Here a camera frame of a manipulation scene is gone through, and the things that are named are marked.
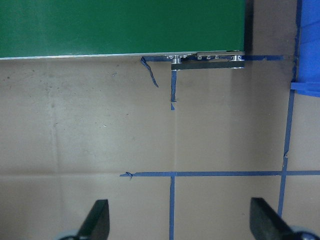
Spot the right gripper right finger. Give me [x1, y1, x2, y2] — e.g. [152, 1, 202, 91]
[249, 197, 298, 240]

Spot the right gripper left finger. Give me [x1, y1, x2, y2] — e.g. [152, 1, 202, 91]
[75, 199, 110, 240]

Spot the right blue plastic bin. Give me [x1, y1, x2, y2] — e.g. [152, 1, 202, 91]
[290, 0, 320, 97]

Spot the green conveyor belt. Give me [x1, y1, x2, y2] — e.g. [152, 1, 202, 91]
[0, 0, 246, 70]

